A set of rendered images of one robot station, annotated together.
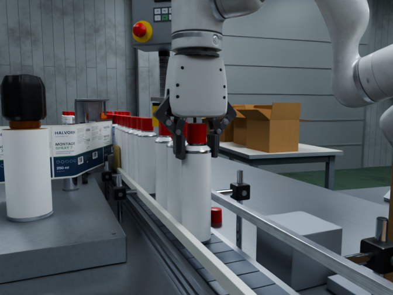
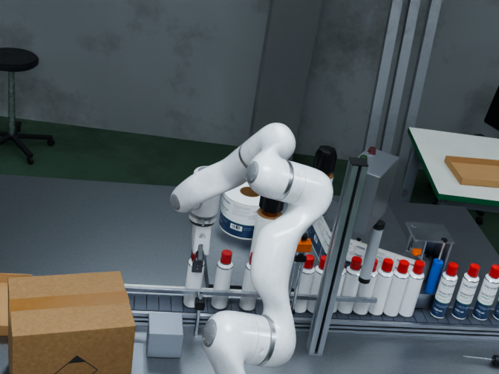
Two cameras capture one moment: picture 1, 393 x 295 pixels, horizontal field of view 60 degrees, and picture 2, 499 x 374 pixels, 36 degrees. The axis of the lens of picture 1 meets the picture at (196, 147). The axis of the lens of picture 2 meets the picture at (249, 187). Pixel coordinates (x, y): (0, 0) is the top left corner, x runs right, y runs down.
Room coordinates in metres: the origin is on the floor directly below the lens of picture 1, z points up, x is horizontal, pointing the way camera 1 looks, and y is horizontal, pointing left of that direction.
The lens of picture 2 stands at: (1.09, -1.90, 2.39)
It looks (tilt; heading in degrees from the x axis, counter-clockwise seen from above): 28 degrees down; 102
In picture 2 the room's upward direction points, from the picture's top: 9 degrees clockwise
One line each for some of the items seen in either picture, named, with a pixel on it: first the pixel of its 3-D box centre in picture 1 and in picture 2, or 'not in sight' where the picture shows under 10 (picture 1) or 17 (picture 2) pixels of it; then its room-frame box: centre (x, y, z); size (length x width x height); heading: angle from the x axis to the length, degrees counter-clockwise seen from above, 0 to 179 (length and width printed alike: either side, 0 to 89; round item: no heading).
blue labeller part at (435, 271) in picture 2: not in sight; (432, 280); (1.29, 0.35, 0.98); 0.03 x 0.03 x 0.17
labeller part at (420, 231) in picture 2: (91, 99); (429, 232); (1.24, 0.38, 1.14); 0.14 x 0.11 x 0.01; 22
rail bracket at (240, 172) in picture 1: (230, 214); (197, 310); (0.61, -0.06, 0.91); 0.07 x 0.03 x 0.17; 112
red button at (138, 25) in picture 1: (140, 30); not in sight; (0.97, 0.16, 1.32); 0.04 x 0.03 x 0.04; 77
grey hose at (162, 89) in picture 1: (164, 85); (371, 251); (1.08, 0.10, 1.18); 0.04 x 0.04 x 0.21
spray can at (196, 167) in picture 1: (196, 182); (194, 277); (0.57, 0.00, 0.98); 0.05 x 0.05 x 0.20
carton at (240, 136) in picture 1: (255, 124); not in sight; (3.11, -0.54, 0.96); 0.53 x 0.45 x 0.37; 108
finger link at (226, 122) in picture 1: (218, 137); (197, 265); (0.59, -0.04, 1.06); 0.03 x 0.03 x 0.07; 23
